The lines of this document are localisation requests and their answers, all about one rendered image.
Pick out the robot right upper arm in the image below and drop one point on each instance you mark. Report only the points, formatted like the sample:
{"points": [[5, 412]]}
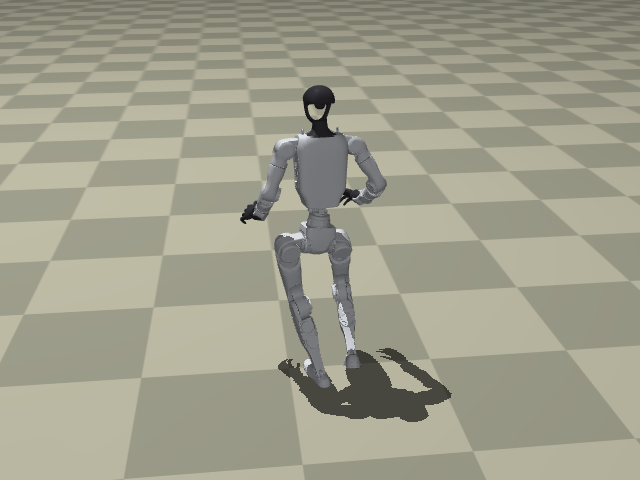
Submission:
{"points": [[364, 159]]}

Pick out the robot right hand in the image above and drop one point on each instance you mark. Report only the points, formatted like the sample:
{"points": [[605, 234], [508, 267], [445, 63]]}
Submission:
{"points": [[349, 194]]}

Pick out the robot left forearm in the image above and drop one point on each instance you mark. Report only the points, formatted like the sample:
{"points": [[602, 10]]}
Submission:
{"points": [[262, 207]]}

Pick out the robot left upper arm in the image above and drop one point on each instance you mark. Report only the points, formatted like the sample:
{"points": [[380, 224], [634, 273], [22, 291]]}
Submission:
{"points": [[283, 150]]}

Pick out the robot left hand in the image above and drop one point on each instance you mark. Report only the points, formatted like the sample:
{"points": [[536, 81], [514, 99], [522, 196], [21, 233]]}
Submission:
{"points": [[249, 213]]}

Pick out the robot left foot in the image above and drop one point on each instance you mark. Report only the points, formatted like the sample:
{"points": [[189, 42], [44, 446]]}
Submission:
{"points": [[322, 381]]}

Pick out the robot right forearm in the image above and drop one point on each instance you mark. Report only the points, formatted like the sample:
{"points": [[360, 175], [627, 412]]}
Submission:
{"points": [[365, 197]]}

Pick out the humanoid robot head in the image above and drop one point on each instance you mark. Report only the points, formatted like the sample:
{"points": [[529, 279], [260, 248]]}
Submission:
{"points": [[320, 96]]}

